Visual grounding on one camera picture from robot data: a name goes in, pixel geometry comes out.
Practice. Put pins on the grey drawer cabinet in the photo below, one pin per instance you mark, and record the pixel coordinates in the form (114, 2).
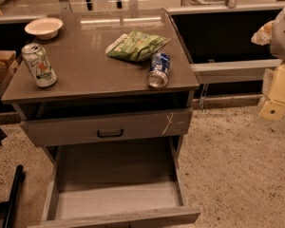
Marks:
(89, 83)

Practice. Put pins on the white bowl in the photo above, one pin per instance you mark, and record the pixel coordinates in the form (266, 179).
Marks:
(44, 28)

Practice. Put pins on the blue pepsi can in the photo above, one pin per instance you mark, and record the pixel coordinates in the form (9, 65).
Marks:
(157, 76)

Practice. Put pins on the grey top drawer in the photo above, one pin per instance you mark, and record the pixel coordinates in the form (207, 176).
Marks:
(138, 125)

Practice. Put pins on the black drawer handle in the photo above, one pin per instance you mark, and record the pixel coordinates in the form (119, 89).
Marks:
(110, 133)

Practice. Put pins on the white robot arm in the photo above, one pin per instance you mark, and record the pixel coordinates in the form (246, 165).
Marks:
(277, 47)

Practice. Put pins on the open grey lower drawer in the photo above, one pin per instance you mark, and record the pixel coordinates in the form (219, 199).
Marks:
(126, 184)

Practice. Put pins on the black chair leg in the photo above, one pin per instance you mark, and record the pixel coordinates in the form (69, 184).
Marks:
(8, 208)

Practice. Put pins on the white 7up can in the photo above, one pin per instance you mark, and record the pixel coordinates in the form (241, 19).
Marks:
(38, 65)

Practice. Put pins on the grey low shelf rail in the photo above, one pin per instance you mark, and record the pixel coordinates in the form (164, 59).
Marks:
(237, 71)

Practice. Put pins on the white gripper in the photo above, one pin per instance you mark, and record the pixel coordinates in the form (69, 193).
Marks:
(284, 38)

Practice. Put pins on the green chip bag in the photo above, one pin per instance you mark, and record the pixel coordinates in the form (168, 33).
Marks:
(136, 46)

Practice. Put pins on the cardboard box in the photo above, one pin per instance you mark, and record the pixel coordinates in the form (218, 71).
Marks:
(8, 64)

